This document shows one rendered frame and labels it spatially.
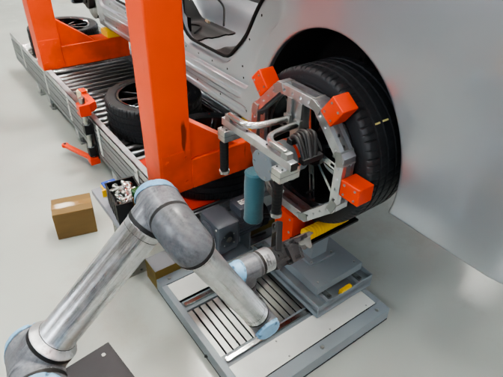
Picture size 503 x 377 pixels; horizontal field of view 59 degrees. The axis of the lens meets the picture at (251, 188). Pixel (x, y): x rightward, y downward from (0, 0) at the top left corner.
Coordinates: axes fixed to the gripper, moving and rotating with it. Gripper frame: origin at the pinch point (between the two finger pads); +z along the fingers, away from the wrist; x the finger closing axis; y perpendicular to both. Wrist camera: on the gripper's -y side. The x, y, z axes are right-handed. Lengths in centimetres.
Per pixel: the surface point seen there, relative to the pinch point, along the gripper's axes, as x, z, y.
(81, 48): -184, -1, -181
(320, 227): -12.9, 15.2, 1.5
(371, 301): -32, 39, 47
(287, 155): 23.4, -12.0, -28.4
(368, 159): 28.3, 15.6, -16.7
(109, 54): -189, 19, -175
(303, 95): 21, 7, -47
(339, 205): 12.7, 8.5, -5.4
